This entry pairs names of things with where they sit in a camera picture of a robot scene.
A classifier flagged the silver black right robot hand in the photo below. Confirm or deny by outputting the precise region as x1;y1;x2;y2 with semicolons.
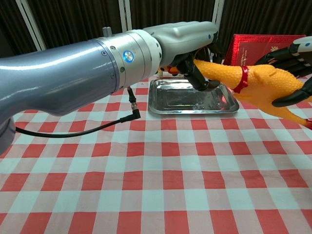
253;36;312;108

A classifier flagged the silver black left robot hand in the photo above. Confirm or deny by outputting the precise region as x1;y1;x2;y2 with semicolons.
142;21;224;91

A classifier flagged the orange rubber chicken toy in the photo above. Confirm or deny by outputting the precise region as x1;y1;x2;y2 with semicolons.
159;59;312;131

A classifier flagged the stainless steel rectangular tray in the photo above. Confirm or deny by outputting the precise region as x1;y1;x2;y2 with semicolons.
148;78;240;115

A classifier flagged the red certificate folder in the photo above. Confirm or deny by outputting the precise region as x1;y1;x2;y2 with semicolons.
223;33;307;79

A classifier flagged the red white checkered tablecloth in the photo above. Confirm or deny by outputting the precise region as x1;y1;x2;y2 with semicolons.
0;58;312;234

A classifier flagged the white partition frame post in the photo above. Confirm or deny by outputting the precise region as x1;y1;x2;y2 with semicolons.
18;0;47;52
118;0;134;33
211;0;225;28

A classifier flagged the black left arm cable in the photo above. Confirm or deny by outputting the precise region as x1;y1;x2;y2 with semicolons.
16;87;141;138

